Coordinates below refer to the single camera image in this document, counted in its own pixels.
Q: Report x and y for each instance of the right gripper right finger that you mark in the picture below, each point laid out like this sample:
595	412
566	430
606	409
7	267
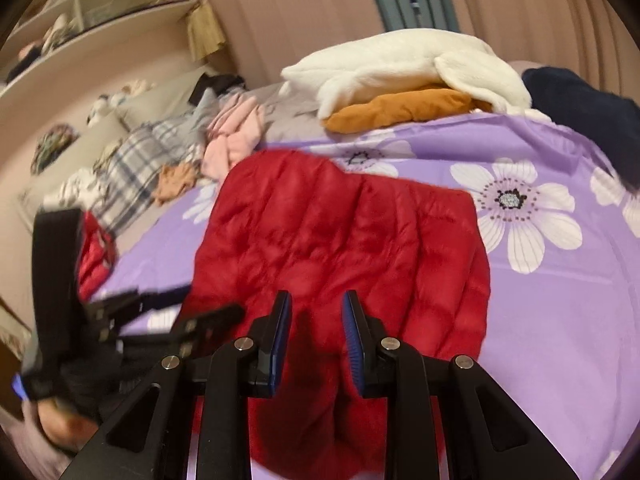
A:
445	419

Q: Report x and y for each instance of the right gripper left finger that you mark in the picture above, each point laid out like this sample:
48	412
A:
191	416

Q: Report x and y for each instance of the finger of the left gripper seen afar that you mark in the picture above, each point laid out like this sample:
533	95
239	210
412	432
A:
115	311

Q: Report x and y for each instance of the red puffer jacket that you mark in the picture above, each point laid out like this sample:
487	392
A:
294	221

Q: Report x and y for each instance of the person left hand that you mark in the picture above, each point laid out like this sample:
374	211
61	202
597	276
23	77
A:
65	429

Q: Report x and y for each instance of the folded red puffer garment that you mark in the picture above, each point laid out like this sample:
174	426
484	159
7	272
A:
98	255

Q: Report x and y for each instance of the plaid grey shirt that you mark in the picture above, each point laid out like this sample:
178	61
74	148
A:
133	171

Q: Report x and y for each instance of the tan small cloth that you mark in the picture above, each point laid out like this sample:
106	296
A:
174	181

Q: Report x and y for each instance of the pink garment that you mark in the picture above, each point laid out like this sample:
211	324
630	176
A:
232	136

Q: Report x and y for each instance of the yellow hanging cloth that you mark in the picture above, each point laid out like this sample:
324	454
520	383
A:
205	34

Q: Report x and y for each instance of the white fleece garment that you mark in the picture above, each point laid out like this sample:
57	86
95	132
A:
358	71

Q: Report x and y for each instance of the orange folded garment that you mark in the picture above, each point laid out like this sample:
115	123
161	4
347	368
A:
388	110

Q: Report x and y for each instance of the navy blue garment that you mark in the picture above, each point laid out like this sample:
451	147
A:
610	121

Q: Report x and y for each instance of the beige curtain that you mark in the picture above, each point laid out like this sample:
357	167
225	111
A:
586	36

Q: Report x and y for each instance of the white wall shelf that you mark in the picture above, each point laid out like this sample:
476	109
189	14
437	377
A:
46	25

